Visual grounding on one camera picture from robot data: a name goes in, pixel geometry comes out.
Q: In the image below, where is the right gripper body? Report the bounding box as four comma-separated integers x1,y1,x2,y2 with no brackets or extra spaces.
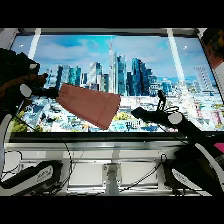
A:
130,106,169,127

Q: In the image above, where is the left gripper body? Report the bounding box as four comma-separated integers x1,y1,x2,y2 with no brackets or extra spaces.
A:
33,86,60,100

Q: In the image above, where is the pink garment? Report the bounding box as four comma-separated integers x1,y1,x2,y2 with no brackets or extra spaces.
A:
54,83,122,131

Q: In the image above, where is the brown garment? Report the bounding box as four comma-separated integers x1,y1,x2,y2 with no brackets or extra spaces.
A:
0,72,50,113

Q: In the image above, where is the red garment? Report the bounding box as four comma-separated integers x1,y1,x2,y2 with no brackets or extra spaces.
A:
207,42,224,69

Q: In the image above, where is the yellow black checked garment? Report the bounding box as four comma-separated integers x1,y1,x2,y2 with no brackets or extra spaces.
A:
201,28,224,52

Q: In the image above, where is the silver frame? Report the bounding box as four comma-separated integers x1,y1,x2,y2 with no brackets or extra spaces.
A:
0,132,224,197

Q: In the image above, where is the black cable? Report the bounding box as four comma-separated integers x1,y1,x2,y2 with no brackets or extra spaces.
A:
46,134,78,196
119,152,167,193

